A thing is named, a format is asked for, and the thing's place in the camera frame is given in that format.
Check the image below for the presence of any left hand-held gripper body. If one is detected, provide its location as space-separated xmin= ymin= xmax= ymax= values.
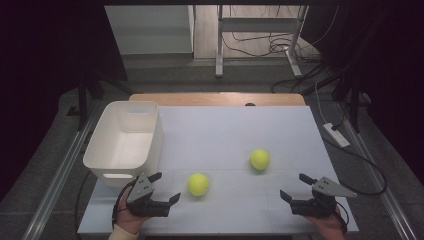
xmin=126 ymin=173 xmax=171 ymax=218

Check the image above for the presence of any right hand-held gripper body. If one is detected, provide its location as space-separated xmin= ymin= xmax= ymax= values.
xmin=290 ymin=176 xmax=358 ymax=220

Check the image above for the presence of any yellow tennis ball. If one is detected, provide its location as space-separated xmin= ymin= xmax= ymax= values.
xmin=249 ymin=148 xmax=271 ymax=172
xmin=187 ymin=172 xmax=211 ymax=197

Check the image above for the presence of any white plastic storage bin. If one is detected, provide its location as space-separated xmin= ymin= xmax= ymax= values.
xmin=82 ymin=100 xmax=165 ymax=188

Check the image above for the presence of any person's left hand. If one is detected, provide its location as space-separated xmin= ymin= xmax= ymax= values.
xmin=115 ymin=194 xmax=151 ymax=236

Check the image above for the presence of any person's right hand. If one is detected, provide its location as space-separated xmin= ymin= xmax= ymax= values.
xmin=304 ymin=207 xmax=348 ymax=240

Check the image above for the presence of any white power strip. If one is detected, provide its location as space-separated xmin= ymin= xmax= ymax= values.
xmin=322 ymin=122 xmax=351 ymax=149

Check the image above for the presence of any black metal stand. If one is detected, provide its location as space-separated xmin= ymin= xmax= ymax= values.
xmin=331 ymin=64 xmax=372 ymax=134
xmin=65 ymin=71 xmax=135 ymax=132

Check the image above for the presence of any wooden table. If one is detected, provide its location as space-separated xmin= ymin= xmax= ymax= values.
xmin=128 ymin=92 xmax=307 ymax=107

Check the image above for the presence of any white cabinet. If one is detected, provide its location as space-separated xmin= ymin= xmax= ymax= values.
xmin=104 ymin=4 xmax=196 ymax=56

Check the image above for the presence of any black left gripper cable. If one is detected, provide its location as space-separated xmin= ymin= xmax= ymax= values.
xmin=111 ymin=179 xmax=138 ymax=230

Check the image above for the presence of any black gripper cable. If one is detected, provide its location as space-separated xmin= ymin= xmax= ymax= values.
xmin=334 ymin=201 xmax=350 ymax=234
xmin=111 ymin=179 xmax=138 ymax=230

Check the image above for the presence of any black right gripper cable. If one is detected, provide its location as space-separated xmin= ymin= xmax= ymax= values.
xmin=334 ymin=201 xmax=350 ymax=234

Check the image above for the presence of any aluminium floor rail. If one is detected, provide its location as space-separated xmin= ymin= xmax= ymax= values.
xmin=335 ymin=99 xmax=418 ymax=240
xmin=21 ymin=99 xmax=102 ymax=240

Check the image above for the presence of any black power strip cable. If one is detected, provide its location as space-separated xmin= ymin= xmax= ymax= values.
xmin=323 ymin=135 xmax=388 ymax=197

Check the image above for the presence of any tangle of floor cables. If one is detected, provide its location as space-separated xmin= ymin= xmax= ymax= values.
xmin=221 ymin=31 xmax=322 ymax=65

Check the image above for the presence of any white metal desk frame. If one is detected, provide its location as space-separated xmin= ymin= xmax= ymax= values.
xmin=214 ymin=4 xmax=310 ymax=80

